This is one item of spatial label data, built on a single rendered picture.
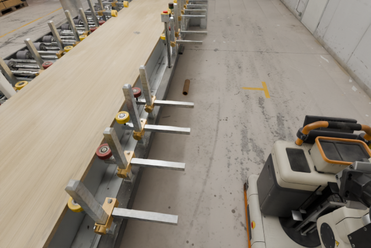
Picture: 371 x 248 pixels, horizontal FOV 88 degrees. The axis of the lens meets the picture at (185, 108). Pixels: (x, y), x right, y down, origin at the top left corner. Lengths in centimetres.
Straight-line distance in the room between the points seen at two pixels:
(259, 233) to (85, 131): 125
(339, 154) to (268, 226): 68
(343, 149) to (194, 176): 121
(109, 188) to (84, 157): 29
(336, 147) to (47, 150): 146
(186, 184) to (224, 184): 35
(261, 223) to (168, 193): 79
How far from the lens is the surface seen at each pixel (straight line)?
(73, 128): 128
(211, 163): 203
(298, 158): 123
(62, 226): 114
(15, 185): 119
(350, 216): 105
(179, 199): 186
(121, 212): 99
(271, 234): 157
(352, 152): 126
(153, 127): 122
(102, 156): 107
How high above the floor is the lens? 171
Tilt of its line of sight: 42 degrees down
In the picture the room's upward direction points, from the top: 2 degrees counter-clockwise
